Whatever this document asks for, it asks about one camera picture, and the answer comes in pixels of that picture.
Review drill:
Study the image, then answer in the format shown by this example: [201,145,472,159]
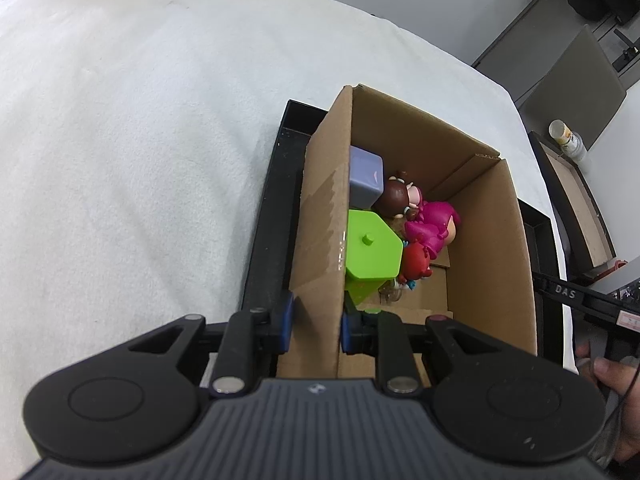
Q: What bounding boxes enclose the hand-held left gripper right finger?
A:
[340,309,507,394]

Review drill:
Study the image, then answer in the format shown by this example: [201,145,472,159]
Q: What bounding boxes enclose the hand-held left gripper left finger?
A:
[127,290,296,394]

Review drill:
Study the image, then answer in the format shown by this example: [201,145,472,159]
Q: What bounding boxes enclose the green plastic box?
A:
[345,209,404,306]

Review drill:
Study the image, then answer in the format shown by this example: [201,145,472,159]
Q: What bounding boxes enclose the red toy figure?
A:
[398,241,434,282]

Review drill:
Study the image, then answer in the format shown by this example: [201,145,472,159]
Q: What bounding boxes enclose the black tray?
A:
[239,100,568,371]

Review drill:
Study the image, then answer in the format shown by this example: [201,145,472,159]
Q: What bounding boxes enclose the brown cardboard box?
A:
[276,85,538,380]

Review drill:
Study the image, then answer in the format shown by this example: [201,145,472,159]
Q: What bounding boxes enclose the pink toy figure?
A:
[404,200,462,257]

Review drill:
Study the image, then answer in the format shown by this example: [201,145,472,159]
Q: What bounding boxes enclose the brown-haired doll figure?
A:
[372,170,426,220]

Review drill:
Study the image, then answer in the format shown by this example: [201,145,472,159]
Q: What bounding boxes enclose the person's right hand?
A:
[574,344,640,467]

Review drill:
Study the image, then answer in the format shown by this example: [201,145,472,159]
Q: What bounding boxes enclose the black box with cardboard lining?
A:
[528,131,619,281]

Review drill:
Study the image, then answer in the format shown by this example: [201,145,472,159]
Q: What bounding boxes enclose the purple plastic box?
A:
[348,146,385,211]

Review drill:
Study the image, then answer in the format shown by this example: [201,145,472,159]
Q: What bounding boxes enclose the plastic bottle with yellow label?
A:
[548,119,587,161]

